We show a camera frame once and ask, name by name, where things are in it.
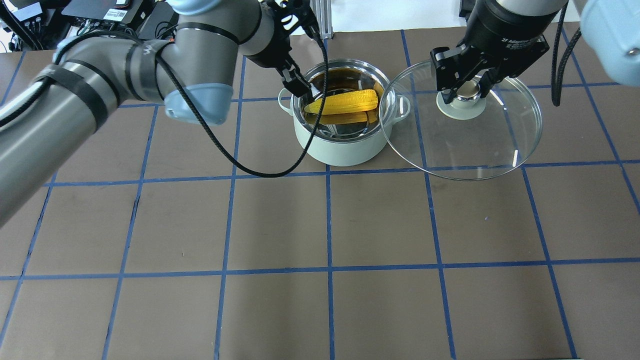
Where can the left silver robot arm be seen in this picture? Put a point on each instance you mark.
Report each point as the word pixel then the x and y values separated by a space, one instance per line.
pixel 91 75

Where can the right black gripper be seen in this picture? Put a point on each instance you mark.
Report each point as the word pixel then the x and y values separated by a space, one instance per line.
pixel 500 31

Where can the glass pot lid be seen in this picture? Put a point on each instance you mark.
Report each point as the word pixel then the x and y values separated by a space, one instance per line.
pixel 469 139

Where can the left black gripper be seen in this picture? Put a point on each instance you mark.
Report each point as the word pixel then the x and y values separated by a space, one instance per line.
pixel 268 51

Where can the aluminium frame post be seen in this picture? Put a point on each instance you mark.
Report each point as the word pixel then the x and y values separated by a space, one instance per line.
pixel 323 13

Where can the pale green cooking pot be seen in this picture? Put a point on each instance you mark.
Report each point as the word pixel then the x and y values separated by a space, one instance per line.
pixel 348 139

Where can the yellow corn cob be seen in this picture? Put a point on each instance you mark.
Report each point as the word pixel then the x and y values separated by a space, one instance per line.
pixel 361 100

